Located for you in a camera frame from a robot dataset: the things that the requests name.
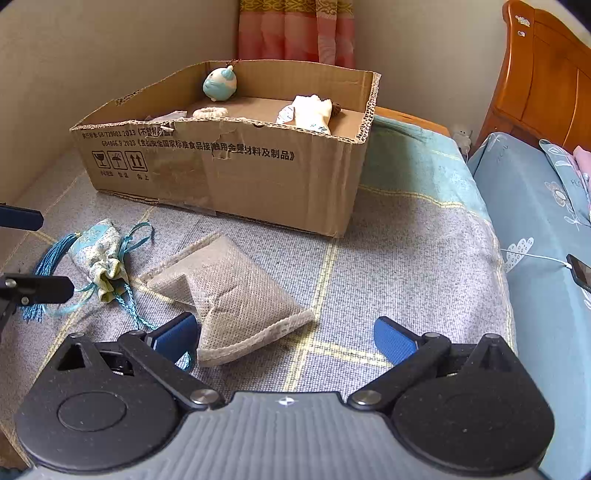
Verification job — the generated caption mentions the pink patterned curtain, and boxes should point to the pink patterned curtain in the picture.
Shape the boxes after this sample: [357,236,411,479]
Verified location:
[238,0,356,70]

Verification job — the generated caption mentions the orange wooden headboard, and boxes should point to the orange wooden headboard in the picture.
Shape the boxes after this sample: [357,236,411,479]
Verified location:
[480,0,591,153]

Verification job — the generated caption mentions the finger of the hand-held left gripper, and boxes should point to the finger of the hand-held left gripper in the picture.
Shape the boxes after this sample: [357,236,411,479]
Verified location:
[0,205,44,232]
[0,274,75,335]

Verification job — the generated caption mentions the pink cloth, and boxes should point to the pink cloth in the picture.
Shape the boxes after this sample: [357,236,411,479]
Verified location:
[574,145,591,185]

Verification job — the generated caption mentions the white charging cable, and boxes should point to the white charging cable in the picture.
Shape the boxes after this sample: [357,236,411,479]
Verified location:
[501,249,573,268]

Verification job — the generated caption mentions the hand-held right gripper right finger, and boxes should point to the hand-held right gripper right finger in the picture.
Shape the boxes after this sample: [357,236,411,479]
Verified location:
[346,316,520,409]

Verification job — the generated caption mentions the white soft packet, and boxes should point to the white soft packet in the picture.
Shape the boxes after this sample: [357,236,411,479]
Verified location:
[276,93,334,136]

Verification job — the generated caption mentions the black smartphone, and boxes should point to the black smartphone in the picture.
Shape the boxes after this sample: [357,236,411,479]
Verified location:
[566,254,591,292]

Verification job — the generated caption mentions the brown cardboard box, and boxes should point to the brown cardboard box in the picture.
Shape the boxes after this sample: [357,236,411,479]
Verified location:
[69,60,382,239]

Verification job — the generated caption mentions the blue floral bed sheet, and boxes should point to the blue floral bed sheet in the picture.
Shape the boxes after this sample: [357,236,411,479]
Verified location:
[466,131,591,480]

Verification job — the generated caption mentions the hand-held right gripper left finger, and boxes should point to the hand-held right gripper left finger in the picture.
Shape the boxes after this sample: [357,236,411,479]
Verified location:
[54,311,227,410]

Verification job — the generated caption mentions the wooden platform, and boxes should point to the wooden platform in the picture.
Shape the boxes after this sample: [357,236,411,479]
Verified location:
[375,107,451,138]

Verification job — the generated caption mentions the white power adapter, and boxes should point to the white power adapter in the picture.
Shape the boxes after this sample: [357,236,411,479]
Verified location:
[450,127,472,155]

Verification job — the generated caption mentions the blue round plush toy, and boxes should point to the blue round plush toy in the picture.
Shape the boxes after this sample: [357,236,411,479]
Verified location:
[203,65,238,101]

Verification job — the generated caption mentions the grey and green patchwork blanket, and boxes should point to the grey and green patchwork blanket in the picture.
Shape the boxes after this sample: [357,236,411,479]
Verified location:
[0,115,515,444]

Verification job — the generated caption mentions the grey fabric pouch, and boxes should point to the grey fabric pouch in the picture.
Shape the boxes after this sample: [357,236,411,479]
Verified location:
[139,232,315,367]

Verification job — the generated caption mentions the floral sachet with teal tassel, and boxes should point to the floral sachet with teal tassel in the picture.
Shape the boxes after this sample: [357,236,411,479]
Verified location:
[21,220,195,370]

